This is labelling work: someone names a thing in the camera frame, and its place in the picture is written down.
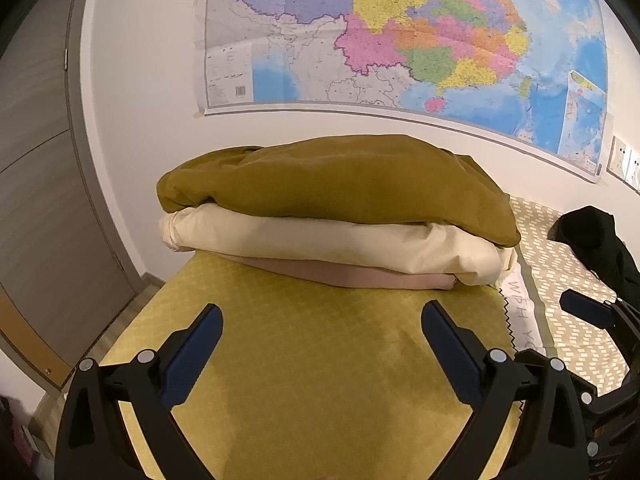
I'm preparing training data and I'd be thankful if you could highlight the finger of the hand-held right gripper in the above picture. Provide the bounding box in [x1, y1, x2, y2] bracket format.
[515, 349, 632, 414]
[559, 290, 640, 357]

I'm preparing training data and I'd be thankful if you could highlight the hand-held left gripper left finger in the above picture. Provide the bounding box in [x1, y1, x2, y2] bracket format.
[54, 303, 225, 480]

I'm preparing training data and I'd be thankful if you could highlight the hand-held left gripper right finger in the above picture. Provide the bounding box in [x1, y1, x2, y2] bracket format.
[421, 300, 588, 480]

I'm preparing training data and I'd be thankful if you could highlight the olive corduroy jacket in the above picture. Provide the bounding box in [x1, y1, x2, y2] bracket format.
[155, 133, 522, 249]

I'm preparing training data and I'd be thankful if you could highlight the black garment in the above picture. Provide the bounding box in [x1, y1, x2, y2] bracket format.
[547, 204, 640, 307]

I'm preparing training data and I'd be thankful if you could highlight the patterned patchwork bed sheet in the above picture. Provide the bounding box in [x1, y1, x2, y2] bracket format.
[97, 192, 632, 480]

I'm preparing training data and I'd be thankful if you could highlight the pink beige folded garment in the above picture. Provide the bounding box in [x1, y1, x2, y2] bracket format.
[219, 252, 457, 291]

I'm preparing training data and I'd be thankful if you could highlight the cream white garment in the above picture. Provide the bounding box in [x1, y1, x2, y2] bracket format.
[158, 203, 519, 286]

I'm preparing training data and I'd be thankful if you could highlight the grey wooden door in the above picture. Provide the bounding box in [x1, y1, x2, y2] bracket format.
[0, 0, 147, 392]

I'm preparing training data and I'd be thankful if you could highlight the white wall socket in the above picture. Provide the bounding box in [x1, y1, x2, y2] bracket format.
[606, 134, 629, 179]
[622, 147, 640, 184]

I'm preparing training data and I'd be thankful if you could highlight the colourful wall map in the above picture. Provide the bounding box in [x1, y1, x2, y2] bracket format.
[202, 0, 609, 185]

